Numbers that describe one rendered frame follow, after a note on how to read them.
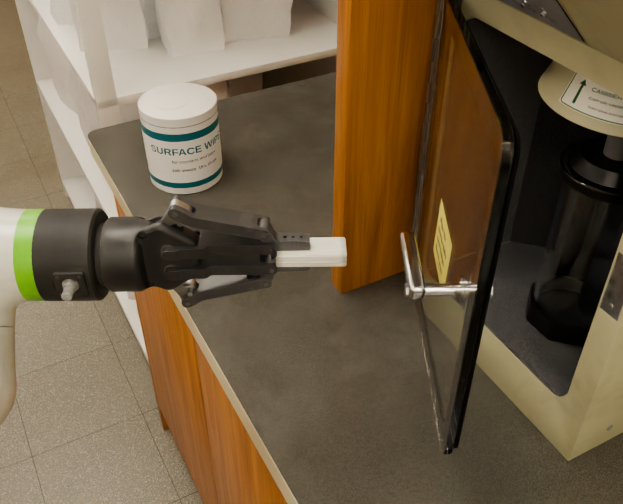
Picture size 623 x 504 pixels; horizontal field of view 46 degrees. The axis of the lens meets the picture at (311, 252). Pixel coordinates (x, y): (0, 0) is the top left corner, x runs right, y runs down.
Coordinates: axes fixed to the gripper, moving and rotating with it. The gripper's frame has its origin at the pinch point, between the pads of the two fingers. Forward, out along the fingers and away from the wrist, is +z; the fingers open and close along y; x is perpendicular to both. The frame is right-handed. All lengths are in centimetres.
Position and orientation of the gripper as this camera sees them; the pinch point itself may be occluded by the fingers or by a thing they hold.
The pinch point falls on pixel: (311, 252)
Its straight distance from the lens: 72.8
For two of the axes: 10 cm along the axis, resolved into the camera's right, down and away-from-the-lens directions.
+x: -0.2, -6.3, 7.7
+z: 10.0, -0.1, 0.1
